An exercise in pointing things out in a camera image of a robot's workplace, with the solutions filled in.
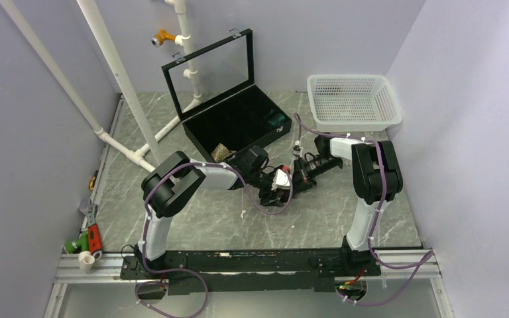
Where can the aluminium table frame rail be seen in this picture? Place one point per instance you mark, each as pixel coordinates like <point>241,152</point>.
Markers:
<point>403,264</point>

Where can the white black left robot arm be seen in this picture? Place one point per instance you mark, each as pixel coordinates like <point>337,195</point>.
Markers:
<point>169,188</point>

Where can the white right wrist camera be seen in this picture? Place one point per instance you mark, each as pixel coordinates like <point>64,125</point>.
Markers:
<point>297,149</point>

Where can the black tie storage box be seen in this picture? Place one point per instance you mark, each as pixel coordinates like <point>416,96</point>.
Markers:
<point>233,107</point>

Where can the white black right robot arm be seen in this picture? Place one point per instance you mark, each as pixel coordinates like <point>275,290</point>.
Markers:
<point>377,178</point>

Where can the white plastic mesh basket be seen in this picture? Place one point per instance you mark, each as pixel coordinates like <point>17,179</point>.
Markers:
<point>345,103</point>

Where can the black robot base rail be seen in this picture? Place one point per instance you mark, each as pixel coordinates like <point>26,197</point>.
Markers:
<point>317,269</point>

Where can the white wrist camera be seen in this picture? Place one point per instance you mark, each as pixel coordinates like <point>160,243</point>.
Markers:
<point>297,149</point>
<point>281,180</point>

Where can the green white pipe fitting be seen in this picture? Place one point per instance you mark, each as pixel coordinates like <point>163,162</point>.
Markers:
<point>80,246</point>

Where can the white pvc pipe frame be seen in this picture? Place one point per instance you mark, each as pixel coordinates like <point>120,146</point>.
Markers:
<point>111,57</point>

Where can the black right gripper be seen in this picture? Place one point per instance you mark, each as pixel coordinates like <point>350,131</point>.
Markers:
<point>302,180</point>

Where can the rolled teal tie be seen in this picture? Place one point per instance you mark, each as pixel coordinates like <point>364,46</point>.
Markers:
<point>274,119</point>

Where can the red handled clamp tool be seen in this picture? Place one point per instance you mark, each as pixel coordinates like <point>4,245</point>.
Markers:
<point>93,232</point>

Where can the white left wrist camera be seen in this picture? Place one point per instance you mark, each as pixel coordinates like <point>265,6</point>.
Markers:
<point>281,180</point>

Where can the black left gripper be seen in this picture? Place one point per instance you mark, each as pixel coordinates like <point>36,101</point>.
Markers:
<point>272,175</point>

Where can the rolled gold tie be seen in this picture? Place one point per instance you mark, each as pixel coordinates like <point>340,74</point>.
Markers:
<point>221,152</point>

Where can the navy orange paisley tie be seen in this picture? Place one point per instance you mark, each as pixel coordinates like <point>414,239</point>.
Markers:
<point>273,198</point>

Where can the orange webcam on pipe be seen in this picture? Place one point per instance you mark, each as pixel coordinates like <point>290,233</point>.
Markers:
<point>161,37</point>

